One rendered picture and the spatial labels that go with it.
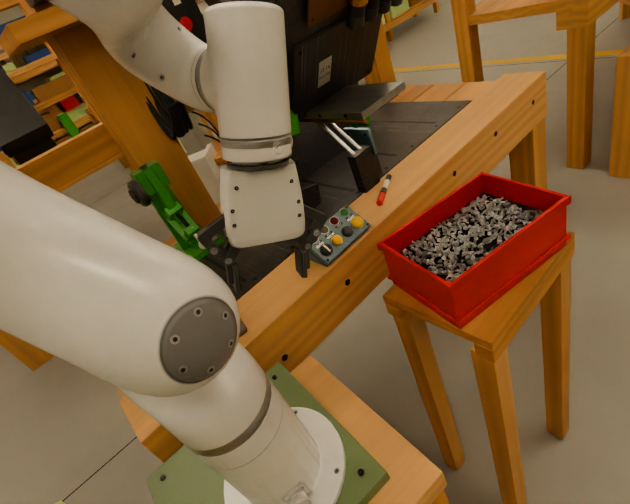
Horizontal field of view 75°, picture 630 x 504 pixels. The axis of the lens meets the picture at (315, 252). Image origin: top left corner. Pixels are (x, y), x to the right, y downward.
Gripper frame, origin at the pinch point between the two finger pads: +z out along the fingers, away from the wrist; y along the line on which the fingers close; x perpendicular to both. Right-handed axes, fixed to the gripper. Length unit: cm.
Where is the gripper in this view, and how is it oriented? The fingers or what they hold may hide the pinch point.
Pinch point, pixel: (269, 274)
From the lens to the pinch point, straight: 55.7
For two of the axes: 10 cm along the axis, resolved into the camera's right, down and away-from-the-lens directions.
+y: -9.3, 1.8, -3.1
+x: 3.6, 3.6, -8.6
